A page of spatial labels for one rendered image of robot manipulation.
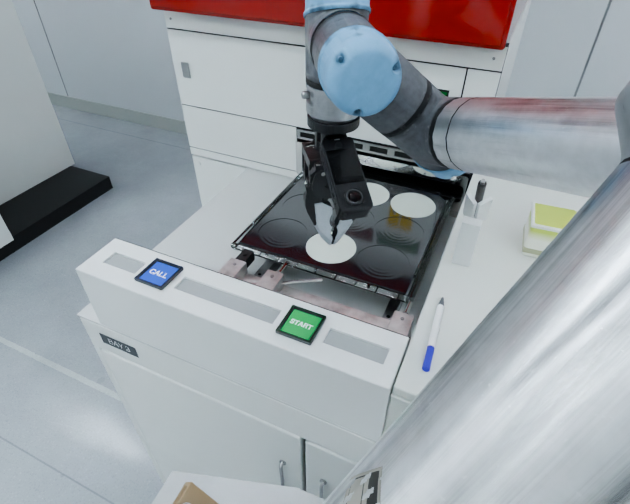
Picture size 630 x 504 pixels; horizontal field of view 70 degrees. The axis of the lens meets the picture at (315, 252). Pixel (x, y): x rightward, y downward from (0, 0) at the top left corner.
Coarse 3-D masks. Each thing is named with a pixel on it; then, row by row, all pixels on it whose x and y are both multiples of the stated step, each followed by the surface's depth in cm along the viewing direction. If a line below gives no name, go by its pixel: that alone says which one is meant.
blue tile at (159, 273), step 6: (156, 264) 75; (162, 264) 75; (150, 270) 74; (156, 270) 74; (162, 270) 74; (168, 270) 74; (174, 270) 74; (144, 276) 73; (150, 276) 73; (156, 276) 73; (162, 276) 73; (168, 276) 73; (156, 282) 72; (162, 282) 72
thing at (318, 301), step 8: (248, 280) 84; (256, 280) 84; (288, 288) 82; (296, 296) 81; (304, 296) 81; (312, 296) 81; (320, 304) 79; (328, 304) 79; (336, 304) 79; (344, 312) 78; (352, 312) 78; (360, 312) 78; (368, 320) 76; (376, 320) 76; (384, 320) 76
